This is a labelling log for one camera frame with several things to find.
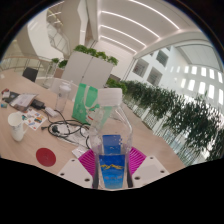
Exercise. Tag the flat black case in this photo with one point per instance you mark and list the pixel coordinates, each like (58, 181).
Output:
(37, 104)

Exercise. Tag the potted green plants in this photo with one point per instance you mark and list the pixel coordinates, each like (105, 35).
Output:
(59, 63)

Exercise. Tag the row of green hedge plants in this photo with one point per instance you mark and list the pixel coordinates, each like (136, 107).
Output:
(186, 120)

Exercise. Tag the white cabinet topped with plants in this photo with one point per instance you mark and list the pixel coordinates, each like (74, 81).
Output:
(86, 70)

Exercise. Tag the long ceiling lights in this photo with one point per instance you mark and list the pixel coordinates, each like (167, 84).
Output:
(133, 23)

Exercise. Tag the white cup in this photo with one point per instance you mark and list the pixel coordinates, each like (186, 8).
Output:
(17, 128)

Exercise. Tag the black chair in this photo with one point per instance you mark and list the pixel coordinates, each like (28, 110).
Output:
(30, 75)

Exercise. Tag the flat round red coaster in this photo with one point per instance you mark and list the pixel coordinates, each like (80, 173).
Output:
(46, 157)

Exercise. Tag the small white card box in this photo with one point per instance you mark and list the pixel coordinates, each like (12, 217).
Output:
(79, 152)

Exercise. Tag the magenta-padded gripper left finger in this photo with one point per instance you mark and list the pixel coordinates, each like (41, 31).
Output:
(74, 171)

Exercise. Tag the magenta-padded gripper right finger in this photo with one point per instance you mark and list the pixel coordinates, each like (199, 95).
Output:
(150, 170)

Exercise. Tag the green cat-print tote bag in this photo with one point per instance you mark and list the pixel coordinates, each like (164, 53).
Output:
(81, 106)

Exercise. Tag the colourful sticker sheet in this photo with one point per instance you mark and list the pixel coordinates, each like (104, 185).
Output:
(33, 119)

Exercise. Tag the clear blue-labelled water bottle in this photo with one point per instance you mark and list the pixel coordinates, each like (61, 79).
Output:
(111, 146)

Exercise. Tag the clear shaker bottle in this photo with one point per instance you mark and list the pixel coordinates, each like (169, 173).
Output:
(62, 98)

